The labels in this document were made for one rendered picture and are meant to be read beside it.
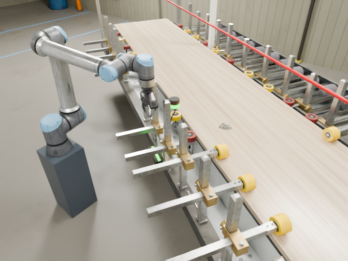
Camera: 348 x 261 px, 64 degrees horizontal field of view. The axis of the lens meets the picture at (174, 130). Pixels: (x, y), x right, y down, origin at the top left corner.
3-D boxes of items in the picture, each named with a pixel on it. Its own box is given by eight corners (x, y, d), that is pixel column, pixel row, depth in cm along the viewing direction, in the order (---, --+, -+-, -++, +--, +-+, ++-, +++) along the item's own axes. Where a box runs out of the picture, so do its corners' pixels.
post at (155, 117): (155, 142, 202) (150, 81, 174) (154, 139, 204) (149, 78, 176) (159, 141, 203) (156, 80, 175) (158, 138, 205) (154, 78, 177)
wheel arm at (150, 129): (117, 141, 184) (116, 135, 182) (116, 138, 187) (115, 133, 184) (178, 127, 196) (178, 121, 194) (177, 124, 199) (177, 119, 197)
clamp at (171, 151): (169, 156, 169) (169, 149, 166) (161, 143, 179) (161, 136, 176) (177, 154, 171) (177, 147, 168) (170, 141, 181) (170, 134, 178)
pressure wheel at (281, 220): (279, 220, 110) (267, 214, 118) (283, 239, 111) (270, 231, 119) (292, 215, 112) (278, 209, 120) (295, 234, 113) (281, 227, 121)
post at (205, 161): (199, 229, 146) (203, 160, 118) (196, 223, 149) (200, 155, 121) (205, 227, 147) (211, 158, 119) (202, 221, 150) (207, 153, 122)
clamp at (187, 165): (184, 171, 144) (184, 164, 141) (174, 155, 154) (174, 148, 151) (195, 168, 146) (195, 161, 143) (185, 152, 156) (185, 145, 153)
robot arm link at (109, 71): (16, 34, 160) (112, 67, 138) (34, 28, 169) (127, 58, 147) (22, 53, 168) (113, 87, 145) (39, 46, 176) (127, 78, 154)
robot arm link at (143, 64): (141, 51, 154) (157, 54, 150) (143, 72, 162) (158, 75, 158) (131, 57, 147) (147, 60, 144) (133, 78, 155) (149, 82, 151)
